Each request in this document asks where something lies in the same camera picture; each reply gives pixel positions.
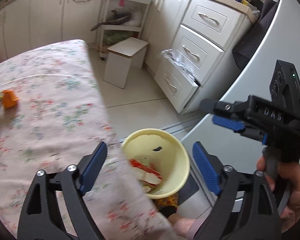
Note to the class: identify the clear plastic bag in drawer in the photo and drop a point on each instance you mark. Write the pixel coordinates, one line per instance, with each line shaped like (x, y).
(176, 58)

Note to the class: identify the white refrigerator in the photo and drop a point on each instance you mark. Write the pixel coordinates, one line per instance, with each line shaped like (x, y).
(281, 42)

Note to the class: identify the white tiered kitchen cart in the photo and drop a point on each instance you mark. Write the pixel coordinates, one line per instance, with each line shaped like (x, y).
(108, 35)

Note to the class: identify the red yellow glove box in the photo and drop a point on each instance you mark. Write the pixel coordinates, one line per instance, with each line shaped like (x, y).
(145, 172)

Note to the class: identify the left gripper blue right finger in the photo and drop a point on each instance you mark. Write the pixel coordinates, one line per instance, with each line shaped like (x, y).
(209, 167)

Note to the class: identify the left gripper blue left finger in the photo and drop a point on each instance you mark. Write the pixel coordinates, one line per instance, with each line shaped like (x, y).
(90, 167)

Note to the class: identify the white drawer cabinet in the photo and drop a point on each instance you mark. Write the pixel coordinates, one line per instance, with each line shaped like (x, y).
(208, 32)

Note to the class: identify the black wok on cart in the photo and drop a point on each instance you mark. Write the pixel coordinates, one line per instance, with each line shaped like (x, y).
(117, 17)

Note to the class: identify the white wooden stool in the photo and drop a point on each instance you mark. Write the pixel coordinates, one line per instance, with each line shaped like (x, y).
(121, 56)

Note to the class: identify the person's right hand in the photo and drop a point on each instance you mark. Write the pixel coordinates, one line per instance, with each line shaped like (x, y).
(290, 173)

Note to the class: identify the yellow trash bucket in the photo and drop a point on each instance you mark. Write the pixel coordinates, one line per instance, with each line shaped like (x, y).
(166, 153)

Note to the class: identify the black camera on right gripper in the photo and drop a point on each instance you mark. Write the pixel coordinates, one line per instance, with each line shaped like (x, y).
(285, 87)

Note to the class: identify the floral tablecloth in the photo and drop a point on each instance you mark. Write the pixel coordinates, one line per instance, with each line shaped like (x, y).
(60, 117)

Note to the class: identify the white base cabinets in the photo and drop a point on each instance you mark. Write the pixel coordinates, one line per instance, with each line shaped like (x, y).
(29, 24)

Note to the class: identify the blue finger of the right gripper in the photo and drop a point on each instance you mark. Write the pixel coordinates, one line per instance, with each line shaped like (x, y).
(218, 107)
(236, 126)

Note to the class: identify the orange peel piece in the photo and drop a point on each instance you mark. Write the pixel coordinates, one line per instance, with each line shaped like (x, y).
(9, 99)

